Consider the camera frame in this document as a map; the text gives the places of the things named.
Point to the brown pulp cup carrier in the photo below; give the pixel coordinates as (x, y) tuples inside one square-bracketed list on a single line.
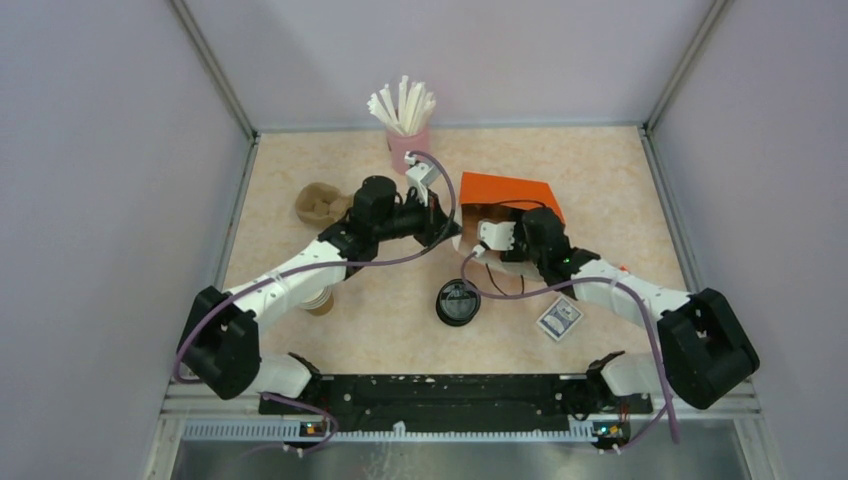
[(320, 204)]

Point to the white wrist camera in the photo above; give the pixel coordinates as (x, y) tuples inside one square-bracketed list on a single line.
[(422, 172), (493, 236)]

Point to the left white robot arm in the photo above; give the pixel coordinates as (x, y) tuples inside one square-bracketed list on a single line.
[(220, 343)]

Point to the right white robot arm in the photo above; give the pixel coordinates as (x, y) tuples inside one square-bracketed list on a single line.
[(699, 349)]

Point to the blue playing card box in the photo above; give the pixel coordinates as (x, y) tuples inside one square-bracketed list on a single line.
[(559, 318)]

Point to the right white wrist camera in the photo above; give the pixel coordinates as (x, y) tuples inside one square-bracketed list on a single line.
[(493, 236)]

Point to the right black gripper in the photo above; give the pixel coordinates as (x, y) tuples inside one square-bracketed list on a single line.
[(517, 254)]

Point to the stack of brown paper cups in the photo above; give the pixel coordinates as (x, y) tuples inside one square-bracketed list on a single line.
[(319, 305)]

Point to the pink straw holder cup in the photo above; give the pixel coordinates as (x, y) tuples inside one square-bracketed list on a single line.
[(399, 145)]

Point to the orange paper bag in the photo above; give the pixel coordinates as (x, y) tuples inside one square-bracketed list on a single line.
[(499, 198)]

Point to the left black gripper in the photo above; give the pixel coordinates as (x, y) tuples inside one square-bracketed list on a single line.
[(433, 217)]

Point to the stack of black cup lids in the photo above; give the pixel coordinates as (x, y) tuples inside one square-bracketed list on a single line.
[(456, 305)]

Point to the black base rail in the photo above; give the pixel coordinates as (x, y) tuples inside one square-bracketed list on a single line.
[(467, 403)]

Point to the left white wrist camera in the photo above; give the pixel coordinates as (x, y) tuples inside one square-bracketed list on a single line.
[(422, 172)]

